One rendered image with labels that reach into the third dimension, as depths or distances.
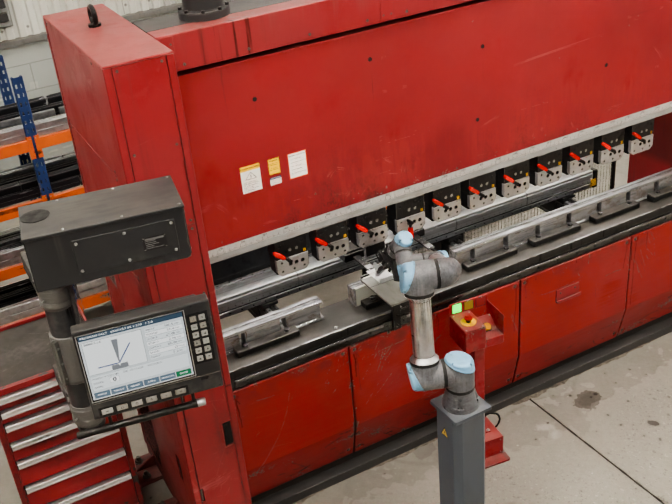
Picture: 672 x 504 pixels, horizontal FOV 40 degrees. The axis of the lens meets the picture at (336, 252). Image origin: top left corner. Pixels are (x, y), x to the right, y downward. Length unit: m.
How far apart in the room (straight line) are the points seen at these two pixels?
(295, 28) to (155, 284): 1.10
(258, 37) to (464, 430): 1.74
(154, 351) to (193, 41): 1.13
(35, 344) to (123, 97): 1.43
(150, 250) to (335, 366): 1.49
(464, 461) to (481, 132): 1.46
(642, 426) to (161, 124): 2.93
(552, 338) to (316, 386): 1.40
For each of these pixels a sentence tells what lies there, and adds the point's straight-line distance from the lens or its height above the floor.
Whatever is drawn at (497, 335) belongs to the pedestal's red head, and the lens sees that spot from 4.35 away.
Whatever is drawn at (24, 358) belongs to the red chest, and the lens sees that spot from 4.18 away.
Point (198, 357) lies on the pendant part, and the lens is 3.19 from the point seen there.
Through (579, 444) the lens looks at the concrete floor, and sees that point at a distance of 4.87.
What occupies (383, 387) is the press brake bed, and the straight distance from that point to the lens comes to 4.45.
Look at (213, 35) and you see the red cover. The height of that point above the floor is 2.26.
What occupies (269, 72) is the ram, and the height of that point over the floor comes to 2.07.
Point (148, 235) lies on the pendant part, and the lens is 2.96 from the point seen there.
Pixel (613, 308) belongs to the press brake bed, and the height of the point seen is 0.35.
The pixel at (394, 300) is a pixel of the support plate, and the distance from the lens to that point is 4.07.
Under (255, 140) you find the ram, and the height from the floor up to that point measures 1.81.
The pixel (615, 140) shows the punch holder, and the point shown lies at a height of 1.29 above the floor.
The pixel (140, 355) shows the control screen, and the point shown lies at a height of 1.45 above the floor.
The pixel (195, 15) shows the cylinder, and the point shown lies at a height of 2.33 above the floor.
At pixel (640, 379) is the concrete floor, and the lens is 5.32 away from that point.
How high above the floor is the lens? 3.20
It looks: 30 degrees down
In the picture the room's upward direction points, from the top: 5 degrees counter-clockwise
